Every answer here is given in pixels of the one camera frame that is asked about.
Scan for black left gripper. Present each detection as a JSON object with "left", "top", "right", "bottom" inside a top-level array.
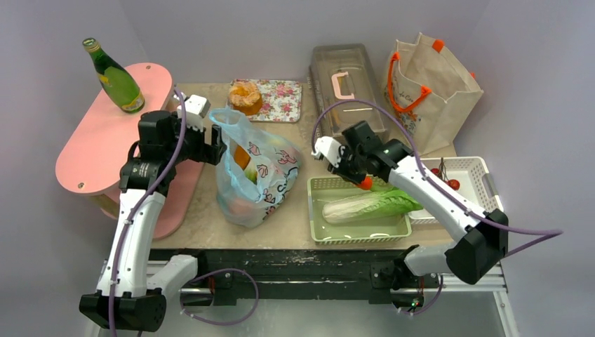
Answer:
[{"left": 166, "top": 112, "right": 225, "bottom": 165}]

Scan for red chili pepper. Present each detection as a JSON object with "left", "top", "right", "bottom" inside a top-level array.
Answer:
[{"left": 357, "top": 176, "right": 373, "bottom": 190}]

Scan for napa cabbage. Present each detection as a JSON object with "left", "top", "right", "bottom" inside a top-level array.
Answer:
[{"left": 322, "top": 188, "right": 424, "bottom": 224}]

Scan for blue printed plastic bag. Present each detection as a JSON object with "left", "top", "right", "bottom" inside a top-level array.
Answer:
[{"left": 208, "top": 108, "right": 302, "bottom": 227}]

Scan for red cherry bunch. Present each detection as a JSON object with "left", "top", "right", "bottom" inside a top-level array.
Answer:
[{"left": 431, "top": 157, "right": 460, "bottom": 191}]

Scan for beige tote bag orange handles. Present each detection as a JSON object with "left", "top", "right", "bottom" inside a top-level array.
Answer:
[{"left": 380, "top": 34, "right": 483, "bottom": 154}]

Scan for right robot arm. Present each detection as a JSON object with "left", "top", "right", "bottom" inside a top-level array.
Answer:
[{"left": 312, "top": 121, "right": 508, "bottom": 286}]

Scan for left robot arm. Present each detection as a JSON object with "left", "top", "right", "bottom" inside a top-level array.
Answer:
[{"left": 79, "top": 110, "right": 227, "bottom": 336}]

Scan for green plastic basket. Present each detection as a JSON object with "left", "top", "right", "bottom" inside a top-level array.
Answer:
[{"left": 307, "top": 176, "right": 413, "bottom": 245}]

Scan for orange fruit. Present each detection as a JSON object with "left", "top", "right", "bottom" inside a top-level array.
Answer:
[{"left": 233, "top": 145, "right": 251, "bottom": 170}]

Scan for orange bundt cake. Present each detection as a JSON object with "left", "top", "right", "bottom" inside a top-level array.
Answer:
[{"left": 228, "top": 81, "right": 263, "bottom": 116}]

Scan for grey transparent lidded box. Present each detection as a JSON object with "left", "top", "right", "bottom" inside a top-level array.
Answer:
[{"left": 309, "top": 44, "right": 390, "bottom": 143}]

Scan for green glass bottle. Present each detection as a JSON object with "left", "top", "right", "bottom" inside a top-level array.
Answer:
[{"left": 82, "top": 38, "right": 145, "bottom": 114}]

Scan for floral tray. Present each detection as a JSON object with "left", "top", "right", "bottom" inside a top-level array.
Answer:
[{"left": 227, "top": 79, "right": 302, "bottom": 123}]

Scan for pink two-tier shelf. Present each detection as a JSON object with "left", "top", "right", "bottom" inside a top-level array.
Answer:
[{"left": 55, "top": 62, "right": 203, "bottom": 239}]

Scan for white plastic basket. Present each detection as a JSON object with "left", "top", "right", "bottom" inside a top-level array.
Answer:
[{"left": 422, "top": 157, "right": 504, "bottom": 211}]

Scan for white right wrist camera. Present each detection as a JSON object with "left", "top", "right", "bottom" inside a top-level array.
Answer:
[{"left": 311, "top": 136, "right": 347, "bottom": 169}]

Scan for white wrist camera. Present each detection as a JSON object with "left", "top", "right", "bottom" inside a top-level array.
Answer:
[
  {"left": 176, "top": 93, "right": 210, "bottom": 131},
  {"left": 311, "top": 136, "right": 347, "bottom": 169}
]

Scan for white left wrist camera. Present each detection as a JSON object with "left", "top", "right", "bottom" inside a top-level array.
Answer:
[{"left": 176, "top": 93, "right": 210, "bottom": 131}]

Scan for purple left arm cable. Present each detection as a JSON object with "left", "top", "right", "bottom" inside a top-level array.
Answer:
[{"left": 107, "top": 87, "right": 188, "bottom": 337}]

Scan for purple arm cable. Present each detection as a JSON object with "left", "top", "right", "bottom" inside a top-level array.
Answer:
[
  {"left": 311, "top": 98, "right": 563, "bottom": 259},
  {"left": 107, "top": 87, "right": 188, "bottom": 337}
]

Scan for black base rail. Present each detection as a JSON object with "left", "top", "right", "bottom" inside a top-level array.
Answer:
[{"left": 148, "top": 247, "right": 482, "bottom": 308}]

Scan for aluminium frame rail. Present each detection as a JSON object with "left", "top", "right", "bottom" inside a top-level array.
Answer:
[{"left": 144, "top": 251, "right": 509, "bottom": 294}]

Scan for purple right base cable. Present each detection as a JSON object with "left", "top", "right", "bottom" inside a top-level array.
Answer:
[{"left": 397, "top": 274, "right": 445, "bottom": 318}]

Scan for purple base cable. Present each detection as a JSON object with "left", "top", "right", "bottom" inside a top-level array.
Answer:
[
  {"left": 179, "top": 268, "right": 260, "bottom": 326},
  {"left": 397, "top": 274, "right": 445, "bottom": 318}
]

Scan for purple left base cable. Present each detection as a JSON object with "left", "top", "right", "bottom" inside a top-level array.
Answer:
[{"left": 179, "top": 268, "right": 260, "bottom": 326}]

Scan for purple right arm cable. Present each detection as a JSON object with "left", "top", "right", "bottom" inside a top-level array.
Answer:
[{"left": 311, "top": 98, "right": 563, "bottom": 259}]

